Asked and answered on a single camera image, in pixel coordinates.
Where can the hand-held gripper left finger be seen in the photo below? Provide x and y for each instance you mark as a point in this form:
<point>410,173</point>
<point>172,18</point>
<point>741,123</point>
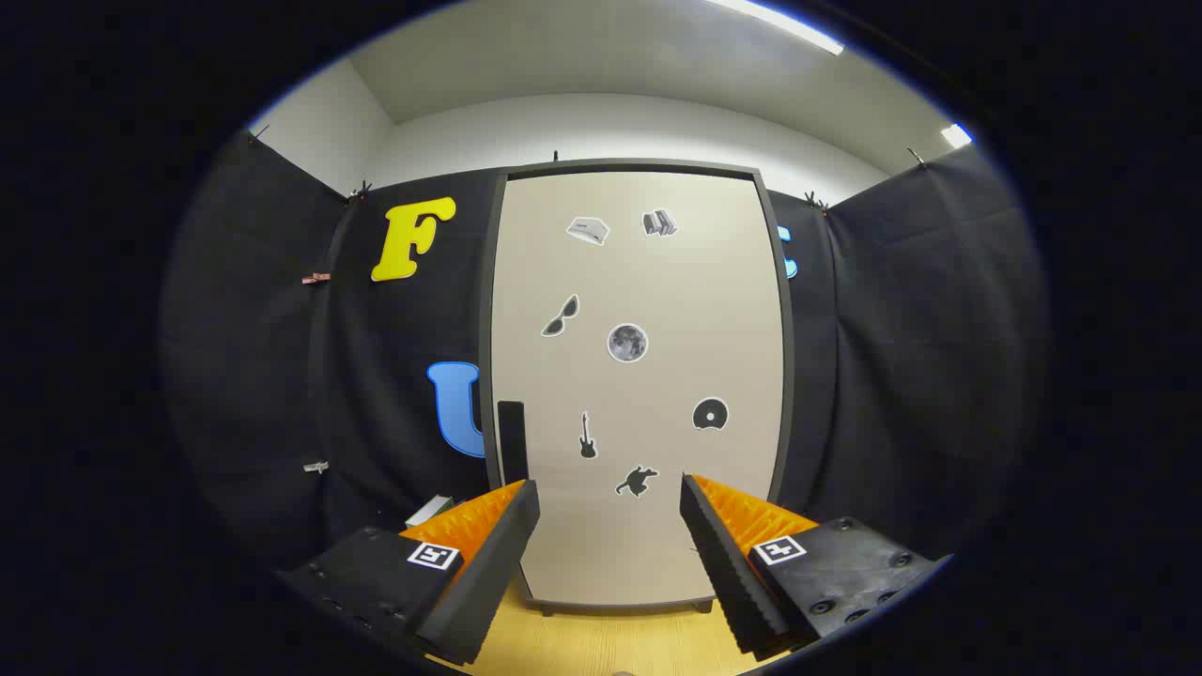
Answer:
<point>488,582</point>

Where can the green book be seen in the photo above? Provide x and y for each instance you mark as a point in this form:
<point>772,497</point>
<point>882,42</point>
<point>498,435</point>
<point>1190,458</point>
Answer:
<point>427,512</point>

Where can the beige cabinet door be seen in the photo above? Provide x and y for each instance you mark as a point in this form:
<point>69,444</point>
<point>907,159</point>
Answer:
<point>610,545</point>

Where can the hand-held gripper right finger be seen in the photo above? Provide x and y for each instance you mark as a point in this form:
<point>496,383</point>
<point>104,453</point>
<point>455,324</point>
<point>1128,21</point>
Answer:
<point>728,582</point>

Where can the long ceiling light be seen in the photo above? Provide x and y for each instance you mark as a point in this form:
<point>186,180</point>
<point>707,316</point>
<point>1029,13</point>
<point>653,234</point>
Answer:
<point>779,23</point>

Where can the black backdrop cloth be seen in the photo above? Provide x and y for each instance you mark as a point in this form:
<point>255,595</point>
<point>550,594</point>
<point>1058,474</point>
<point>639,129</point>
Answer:
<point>901,357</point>

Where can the small ceiling light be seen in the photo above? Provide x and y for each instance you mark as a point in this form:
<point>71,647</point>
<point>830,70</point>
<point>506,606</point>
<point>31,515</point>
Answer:
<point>956,136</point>

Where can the dark grey cabinet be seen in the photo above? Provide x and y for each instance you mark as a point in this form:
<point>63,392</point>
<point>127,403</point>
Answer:
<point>486,310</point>

